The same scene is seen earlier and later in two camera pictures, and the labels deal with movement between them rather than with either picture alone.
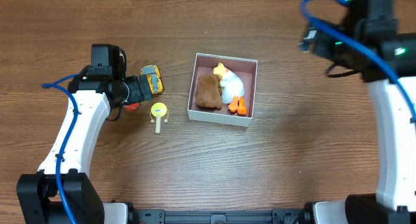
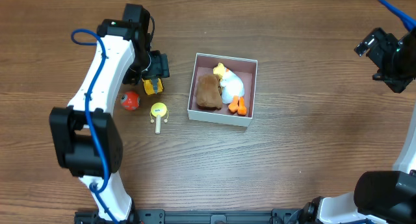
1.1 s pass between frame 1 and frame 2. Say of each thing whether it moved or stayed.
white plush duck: stayed
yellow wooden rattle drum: stayed
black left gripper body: moved
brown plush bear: stayed
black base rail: stayed
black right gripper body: moved
